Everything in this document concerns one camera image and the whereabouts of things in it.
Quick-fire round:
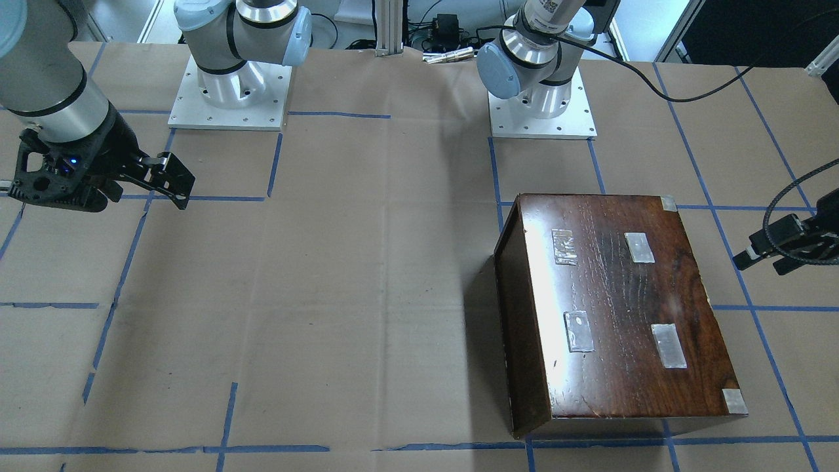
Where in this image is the aluminium frame post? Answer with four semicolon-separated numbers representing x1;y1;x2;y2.
372;1;408;57

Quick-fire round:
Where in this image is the brown paper table cover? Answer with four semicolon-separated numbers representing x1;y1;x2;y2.
1;43;837;471

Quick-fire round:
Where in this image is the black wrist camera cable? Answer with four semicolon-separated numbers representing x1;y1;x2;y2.
478;7;839;230

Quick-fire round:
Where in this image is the dark wooden drawer box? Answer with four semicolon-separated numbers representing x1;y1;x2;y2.
494;193;749;439

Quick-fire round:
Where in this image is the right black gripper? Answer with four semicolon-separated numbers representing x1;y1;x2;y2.
8;105;195;212

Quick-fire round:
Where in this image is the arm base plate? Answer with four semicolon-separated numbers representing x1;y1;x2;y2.
168;58;294;132
488;69;597;140

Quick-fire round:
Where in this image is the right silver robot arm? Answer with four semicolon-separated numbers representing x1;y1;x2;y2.
1;1;312;212

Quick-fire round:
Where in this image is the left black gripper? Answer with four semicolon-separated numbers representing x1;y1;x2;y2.
732;190;838;276

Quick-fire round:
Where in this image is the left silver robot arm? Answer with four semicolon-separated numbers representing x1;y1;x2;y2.
477;1;838;275

